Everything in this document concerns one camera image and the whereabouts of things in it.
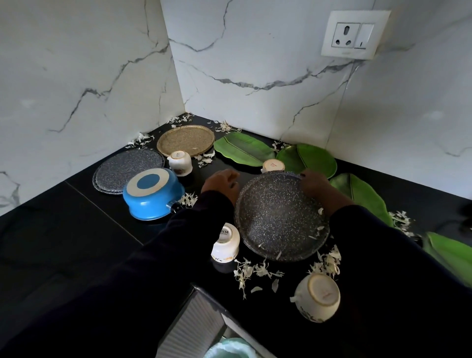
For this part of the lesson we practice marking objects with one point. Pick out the person's left hand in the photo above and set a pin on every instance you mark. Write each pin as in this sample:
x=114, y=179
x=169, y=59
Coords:
x=221, y=184

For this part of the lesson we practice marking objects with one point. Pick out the person's right hand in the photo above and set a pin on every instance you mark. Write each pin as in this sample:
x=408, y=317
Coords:
x=317, y=184

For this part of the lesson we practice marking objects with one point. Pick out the green leaf plate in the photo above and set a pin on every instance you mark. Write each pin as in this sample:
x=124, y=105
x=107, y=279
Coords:
x=313, y=158
x=365, y=197
x=450, y=254
x=243, y=149

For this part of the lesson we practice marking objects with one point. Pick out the grey speckled plate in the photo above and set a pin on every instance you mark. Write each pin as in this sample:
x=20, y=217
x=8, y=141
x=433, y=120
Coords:
x=125, y=169
x=280, y=221

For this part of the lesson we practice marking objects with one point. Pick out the tan speckled plate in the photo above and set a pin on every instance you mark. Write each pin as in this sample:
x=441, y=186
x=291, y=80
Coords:
x=186, y=140

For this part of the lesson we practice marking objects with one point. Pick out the blue saucepan with black handle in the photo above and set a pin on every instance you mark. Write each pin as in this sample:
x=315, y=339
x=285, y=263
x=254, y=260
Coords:
x=151, y=201

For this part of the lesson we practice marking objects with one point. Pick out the person's left forearm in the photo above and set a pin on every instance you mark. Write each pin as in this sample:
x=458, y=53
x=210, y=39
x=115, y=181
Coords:
x=129, y=287

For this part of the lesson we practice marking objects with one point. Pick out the person's right forearm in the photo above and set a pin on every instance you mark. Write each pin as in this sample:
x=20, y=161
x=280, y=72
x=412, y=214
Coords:
x=398, y=287

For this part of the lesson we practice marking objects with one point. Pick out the white base cabinet door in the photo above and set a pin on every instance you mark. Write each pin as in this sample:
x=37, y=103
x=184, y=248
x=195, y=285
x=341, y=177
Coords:
x=191, y=328

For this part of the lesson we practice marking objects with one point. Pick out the teal waste bin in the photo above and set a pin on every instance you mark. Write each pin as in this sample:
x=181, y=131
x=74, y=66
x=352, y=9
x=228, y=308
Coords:
x=230, y=349

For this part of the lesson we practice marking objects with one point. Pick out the white wall socket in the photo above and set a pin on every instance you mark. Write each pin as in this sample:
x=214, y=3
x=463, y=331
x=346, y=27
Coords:
x=356, y=35

